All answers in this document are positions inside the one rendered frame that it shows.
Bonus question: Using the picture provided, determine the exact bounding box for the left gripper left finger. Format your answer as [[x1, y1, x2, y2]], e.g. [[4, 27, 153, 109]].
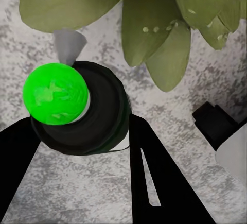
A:
[[0, 117, 41, 224]]

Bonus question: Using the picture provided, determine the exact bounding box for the insectifuge atomizer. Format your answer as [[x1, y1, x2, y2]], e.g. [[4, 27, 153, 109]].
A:
[[22, 28, 133, 156]]

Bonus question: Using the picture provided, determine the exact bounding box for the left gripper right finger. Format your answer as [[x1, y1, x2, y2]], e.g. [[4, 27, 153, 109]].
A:
[[129, 113, 216, 224]]

